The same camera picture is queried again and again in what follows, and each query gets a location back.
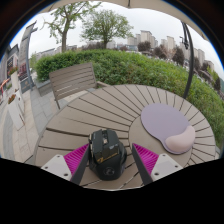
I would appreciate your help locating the thin-crowned tree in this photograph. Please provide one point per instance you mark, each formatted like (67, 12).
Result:
(63, 33)

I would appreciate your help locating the grey sign pillar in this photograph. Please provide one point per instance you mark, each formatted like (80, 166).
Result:
(25, 56)

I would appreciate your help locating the black computer mouse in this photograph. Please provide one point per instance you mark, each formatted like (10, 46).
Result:
(106, 155)

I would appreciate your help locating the beige umbrella canopy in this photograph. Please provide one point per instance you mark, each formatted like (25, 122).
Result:
(156, 5)

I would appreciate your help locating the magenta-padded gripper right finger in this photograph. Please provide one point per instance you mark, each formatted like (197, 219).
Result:
(146, 160)

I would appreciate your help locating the curved black umbrella pole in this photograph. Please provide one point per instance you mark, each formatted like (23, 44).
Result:
(191, 60)

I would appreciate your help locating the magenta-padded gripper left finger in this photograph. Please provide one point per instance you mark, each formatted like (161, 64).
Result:
(75, 159)

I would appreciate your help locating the slatted wooden chair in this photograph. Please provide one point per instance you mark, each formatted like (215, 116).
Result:
(71, 80)

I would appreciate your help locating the white planter box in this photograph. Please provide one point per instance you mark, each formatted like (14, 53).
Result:
(16, 113)

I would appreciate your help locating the lilac mouse pad with wrist rest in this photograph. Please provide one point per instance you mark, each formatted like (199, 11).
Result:
(163, 123)

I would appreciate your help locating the round-crowned tree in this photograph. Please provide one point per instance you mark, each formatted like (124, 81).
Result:
(106, 25)

